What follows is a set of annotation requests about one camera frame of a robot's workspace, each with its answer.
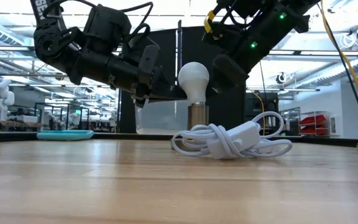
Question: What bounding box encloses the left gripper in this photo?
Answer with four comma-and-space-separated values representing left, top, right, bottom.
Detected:
106, 40, 188, 109

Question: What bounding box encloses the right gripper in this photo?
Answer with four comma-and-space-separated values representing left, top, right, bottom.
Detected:
209, 18, 280, 97

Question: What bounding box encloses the white lightbulb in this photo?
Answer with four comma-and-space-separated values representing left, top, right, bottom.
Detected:
178, 61, 210, 105

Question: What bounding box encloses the metal lamp socket base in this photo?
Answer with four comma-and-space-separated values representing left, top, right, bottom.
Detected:
187, 101, 210, 131

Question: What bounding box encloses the translucent plastic box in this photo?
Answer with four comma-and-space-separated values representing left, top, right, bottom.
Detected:
134, 98, 180, 135

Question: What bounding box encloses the black equipment cabinet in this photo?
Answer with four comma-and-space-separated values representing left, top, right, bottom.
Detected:
246, 92, 280, 131

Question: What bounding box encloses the yellow tape tag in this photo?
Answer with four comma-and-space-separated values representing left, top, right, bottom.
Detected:
203, 10, 216, 34

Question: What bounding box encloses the red bin shelf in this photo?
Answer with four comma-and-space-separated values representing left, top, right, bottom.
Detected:
298, 113, 332, 137

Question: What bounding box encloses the blue calculator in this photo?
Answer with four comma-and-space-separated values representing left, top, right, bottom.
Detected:
36, 129, 95, 141

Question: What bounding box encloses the white power cord with switch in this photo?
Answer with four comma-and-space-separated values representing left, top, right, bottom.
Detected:
170, 111, 294, 161

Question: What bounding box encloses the yellow cable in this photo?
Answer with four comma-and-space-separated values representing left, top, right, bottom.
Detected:
318, 0, 358, 125

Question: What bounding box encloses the black hanging cable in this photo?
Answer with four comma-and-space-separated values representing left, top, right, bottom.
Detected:
321, 9, 358, 138

